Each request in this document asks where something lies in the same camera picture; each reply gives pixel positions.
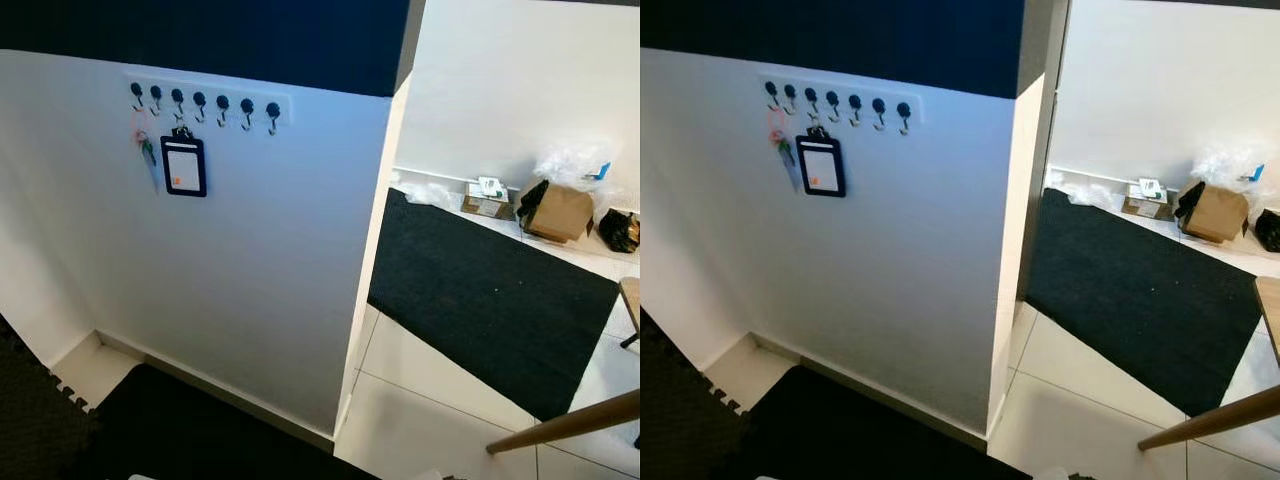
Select keys with orange lanyard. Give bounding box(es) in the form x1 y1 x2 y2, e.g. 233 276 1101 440
767 105 802 192
130 105 159 192

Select large brown cardboard box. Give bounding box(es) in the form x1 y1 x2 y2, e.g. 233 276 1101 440
1177 180 1252 245
517 180 596 245

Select clear plastic wrap bundle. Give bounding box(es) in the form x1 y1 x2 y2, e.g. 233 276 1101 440
1189 139 1277 198
532 139 617 198

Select black cloth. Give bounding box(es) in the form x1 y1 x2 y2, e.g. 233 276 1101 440
1174 180 1207 232
514 179 550 234

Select small flat cardboard box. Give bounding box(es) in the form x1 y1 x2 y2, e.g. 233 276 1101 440
461 182 517 221
1121 183 1172 221

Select black floor rug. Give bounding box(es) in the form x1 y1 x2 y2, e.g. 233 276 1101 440
1024 187 1264 419
367 187 622 422

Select black foam puzzle mat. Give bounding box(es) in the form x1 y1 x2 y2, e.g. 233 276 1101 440
0 314 102 480
640 309 747 480

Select light wooden pole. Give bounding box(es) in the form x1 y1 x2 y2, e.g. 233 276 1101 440
1137 384 1280 453
486 389 641 457

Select dark blue badge holder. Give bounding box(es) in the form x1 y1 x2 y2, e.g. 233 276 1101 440
796 126 848 199
160 126 209 198

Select white plastic bag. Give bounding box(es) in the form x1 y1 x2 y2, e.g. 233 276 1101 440
1044 169 1113 210
392 172 463 209

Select black floor mat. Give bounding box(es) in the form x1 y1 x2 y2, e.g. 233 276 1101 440
715 364 1033 480
60 364 383 480

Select white wall hook rack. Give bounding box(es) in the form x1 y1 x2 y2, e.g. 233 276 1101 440
125 74 295 128
757 72 925 129

